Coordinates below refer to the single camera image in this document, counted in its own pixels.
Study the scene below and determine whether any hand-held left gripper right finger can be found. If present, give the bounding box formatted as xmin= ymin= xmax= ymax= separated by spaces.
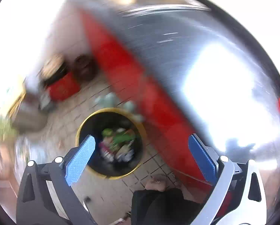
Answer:
xmin=188 ymin=133 xmax=267 ymax=225

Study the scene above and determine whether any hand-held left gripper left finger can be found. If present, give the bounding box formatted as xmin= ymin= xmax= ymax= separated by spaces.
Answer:
xmin=16 ymin=135 xmax=96 ymax=225

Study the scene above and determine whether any yellow-rimmed trash bin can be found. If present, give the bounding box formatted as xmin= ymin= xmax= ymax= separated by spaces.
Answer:
xmin=75 ymin=108 xmax=147 ymax=180

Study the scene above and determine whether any green paper carton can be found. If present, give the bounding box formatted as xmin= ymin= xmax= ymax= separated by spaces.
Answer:
xmin=102 ymin=128 xmax=136 ymax=149

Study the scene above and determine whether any person's foot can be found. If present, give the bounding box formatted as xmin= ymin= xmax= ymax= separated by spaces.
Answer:
xmin=145 ymin=173 xmax=169 ymax=193

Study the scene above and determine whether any person's leg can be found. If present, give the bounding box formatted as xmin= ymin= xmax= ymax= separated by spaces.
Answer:
xmin=131 ymin=187 xmax=207 ymax=225

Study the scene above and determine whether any red bucket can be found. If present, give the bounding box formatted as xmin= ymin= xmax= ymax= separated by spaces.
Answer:
xmin=46 ymin=71 xmax=81 ymax=102

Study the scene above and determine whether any brown pot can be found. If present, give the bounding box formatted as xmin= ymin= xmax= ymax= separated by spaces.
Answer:
xmin=74 ymin=55 xmax=96 ymax=81

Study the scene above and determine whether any red cabinet front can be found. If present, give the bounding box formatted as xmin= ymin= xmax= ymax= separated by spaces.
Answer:
xmin=80 ymin=10 xmax=227 ymax=194

